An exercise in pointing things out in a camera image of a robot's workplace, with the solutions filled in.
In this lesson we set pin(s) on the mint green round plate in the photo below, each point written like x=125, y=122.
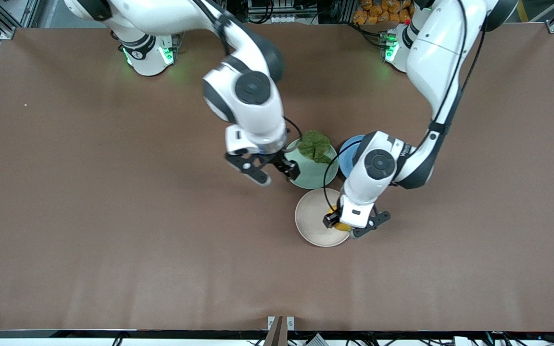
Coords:
x=313, y=175

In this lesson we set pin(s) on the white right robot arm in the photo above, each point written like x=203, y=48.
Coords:
x=253, y=86

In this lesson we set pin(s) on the orange snack bags pile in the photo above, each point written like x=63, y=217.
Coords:
x=383, y=10

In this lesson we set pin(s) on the yellow lemon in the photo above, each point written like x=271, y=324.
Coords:
x=342, y=226

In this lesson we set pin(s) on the green lettuce leaf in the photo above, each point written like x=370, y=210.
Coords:
x=315, y=144

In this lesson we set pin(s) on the silver camera mount bracket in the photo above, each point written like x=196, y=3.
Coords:
x=279, y=324

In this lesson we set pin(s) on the white round plate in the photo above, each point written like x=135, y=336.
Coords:
x=313, y=221

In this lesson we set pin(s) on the white power strip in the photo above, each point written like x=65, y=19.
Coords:
x=282, y=18

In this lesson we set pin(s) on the blue round plate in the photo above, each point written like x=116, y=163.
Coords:
x=349, y=154

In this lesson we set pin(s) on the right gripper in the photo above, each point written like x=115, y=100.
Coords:
x=278, y=161

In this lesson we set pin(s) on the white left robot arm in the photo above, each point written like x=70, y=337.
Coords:
x=431, y=57

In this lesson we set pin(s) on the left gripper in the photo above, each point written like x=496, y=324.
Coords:
x=329, y=220

